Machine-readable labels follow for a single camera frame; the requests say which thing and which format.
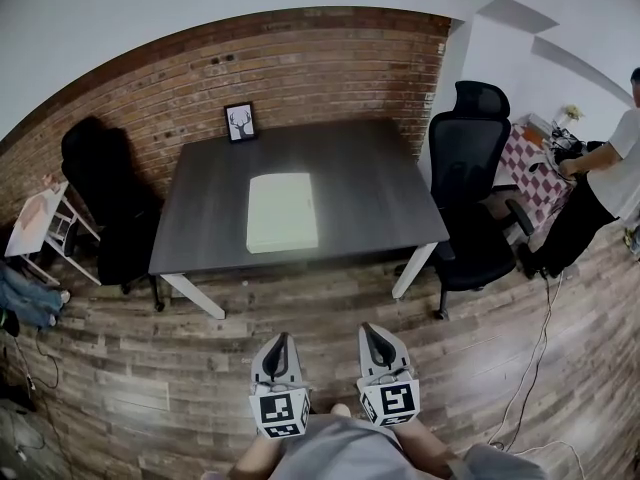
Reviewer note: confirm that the black padded office chair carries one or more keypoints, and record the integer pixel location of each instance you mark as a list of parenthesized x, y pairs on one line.
[(107, 193)]

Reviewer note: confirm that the checkered cloth table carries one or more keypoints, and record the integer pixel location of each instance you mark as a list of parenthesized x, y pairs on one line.
[(537, 188)]

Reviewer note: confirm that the person's right forearm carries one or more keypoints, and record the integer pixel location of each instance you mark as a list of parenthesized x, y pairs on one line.
[(425, 445)]

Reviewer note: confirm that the white folder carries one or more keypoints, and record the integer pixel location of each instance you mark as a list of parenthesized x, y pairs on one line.
[(282, 213)]

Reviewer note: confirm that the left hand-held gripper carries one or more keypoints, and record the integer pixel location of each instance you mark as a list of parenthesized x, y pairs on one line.
[(277, 409)]

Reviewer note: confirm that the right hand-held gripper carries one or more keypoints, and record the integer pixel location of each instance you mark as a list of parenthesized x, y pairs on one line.
[(397, 400)]

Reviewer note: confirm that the black framed deer picture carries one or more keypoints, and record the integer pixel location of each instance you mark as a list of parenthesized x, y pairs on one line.
[(241, 122)]

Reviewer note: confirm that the white table leg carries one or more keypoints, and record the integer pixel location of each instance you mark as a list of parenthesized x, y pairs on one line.
[(411, 269), (192, 295)]

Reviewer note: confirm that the person's grey clothing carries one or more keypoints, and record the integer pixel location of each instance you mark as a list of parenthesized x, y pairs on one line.
[(345, 453)]

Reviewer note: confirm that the black mesh office chair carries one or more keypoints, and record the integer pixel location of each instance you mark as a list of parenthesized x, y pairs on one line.
[(465, 168)]

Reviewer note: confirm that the person's left forearm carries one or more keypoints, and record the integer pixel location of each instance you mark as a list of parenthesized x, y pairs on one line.
[(257, 460)]

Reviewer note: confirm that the white side table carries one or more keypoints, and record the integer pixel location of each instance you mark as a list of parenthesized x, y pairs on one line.
[(37, 218)]

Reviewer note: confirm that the small flower vase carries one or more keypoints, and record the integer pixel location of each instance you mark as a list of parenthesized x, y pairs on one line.
[(573, 113)]

